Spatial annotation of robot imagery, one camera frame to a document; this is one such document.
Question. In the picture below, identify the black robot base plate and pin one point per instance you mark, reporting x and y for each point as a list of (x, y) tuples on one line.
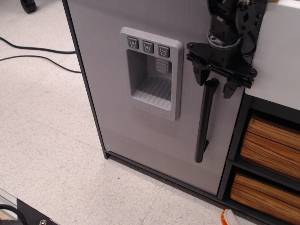
[(33, 216)]

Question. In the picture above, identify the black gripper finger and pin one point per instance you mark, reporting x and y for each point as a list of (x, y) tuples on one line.
[(201, 72), (229, 88)]

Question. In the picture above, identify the wooden drawer bin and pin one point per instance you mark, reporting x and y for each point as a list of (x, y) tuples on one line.
[(267, 198), (275, 146)]

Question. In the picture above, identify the dark grey fridge cabinet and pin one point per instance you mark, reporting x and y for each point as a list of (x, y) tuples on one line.
[(235, 163)]

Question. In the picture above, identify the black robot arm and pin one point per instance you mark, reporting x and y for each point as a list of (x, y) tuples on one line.
[(230, 40)]

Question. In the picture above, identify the upper wooden drawer bin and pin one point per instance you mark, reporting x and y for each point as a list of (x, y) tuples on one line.
[(275, 146)]

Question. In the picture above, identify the white toy sink front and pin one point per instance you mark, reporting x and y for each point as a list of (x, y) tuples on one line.
[(277, 58)]

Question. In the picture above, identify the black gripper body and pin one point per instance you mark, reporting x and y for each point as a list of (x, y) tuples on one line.
[(226, 61)]

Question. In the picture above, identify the grey toy fridge door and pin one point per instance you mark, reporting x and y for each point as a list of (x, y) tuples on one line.
[(162, 145)]

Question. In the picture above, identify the aluminium rail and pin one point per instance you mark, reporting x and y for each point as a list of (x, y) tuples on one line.
[(7, 199)]

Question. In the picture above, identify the black caster wheel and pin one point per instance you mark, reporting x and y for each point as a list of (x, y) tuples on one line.
[(29, 6)]

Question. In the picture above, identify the orange white object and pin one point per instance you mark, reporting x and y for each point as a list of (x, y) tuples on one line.
[(228, 218)]

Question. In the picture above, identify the black bar door handle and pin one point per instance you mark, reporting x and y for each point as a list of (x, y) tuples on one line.
[(210, 86)]

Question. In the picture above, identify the lower wooden drawer bin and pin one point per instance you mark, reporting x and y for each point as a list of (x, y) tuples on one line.
[(267, 198)]

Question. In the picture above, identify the grey water dispenser panel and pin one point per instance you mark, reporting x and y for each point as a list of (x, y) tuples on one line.
[(154, 66)]

